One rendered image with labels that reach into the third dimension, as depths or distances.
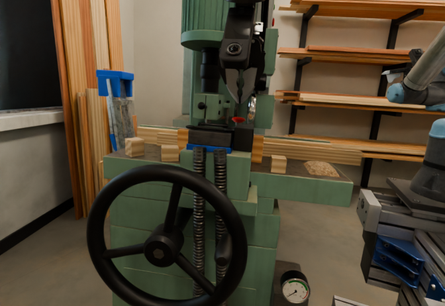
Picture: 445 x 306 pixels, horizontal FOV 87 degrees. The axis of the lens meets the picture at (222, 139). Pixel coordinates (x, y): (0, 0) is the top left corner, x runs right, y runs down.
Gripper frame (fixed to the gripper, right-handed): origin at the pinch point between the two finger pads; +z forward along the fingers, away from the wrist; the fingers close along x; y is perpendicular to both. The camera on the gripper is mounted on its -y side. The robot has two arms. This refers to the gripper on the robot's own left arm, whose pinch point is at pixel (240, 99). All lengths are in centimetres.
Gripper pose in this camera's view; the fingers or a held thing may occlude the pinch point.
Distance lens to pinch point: 51.9
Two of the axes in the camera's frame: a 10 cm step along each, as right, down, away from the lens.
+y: 1.5, -6.5, 7.5
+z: 0.1, 7.6, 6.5
